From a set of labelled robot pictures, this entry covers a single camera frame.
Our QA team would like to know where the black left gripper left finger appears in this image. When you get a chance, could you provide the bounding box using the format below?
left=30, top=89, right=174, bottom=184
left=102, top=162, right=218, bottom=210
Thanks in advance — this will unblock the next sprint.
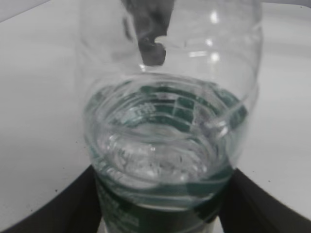
left=2, top=166, right=102, bottom=233

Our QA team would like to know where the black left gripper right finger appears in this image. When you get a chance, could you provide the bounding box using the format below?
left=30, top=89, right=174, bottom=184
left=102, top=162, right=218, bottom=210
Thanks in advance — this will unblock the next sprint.
left=219, top=169, right=311, bottom=233

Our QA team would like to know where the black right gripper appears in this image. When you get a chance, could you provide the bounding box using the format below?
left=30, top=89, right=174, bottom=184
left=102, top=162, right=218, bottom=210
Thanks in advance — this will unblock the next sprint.
left=122, top=0, right=174, bottom=66

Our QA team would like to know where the clear Cestbon water bottle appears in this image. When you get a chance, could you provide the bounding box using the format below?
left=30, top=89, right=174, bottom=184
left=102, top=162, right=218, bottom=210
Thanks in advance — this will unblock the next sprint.
left=76, top=0, right=263, bottom=233

